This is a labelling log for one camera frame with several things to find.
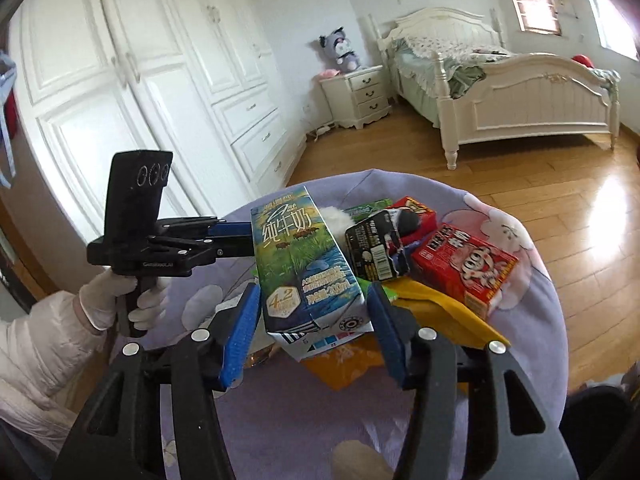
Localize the green milk carton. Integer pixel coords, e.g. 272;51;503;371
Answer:
250;186;372;361

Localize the white-sleeved left forearm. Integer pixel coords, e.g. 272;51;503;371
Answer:
1;292;104;453

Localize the white-gloved left hand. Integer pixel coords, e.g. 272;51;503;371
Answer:
79;270;170;332

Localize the black snack packet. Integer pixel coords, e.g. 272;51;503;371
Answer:
345;209;409;282

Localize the orange plastic wrapper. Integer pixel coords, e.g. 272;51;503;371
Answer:
302;333;384;391

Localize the yellow mailer bag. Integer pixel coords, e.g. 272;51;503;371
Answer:
383;276;511;349

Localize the white crumpled tissue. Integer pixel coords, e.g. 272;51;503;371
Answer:
319;206;355;240

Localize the green gum pack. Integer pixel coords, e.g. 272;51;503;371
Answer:
345;198;393;222

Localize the red candy box rear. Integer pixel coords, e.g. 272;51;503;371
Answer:
388;196;437;246

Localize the red candy box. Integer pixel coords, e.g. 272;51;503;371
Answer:
411;223;518;321
388;196;437;246

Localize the red candy box front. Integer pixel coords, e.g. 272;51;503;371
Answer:
411;223;518;321

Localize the white nightstand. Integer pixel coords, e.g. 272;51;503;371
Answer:
320;65;392;129

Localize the white wardrobe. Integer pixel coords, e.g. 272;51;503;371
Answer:
9;0;303;242

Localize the grey plush toy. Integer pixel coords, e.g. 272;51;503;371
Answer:
319;27;360;73

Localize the white wooden bed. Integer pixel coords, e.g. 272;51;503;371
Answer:
372;8;620;170

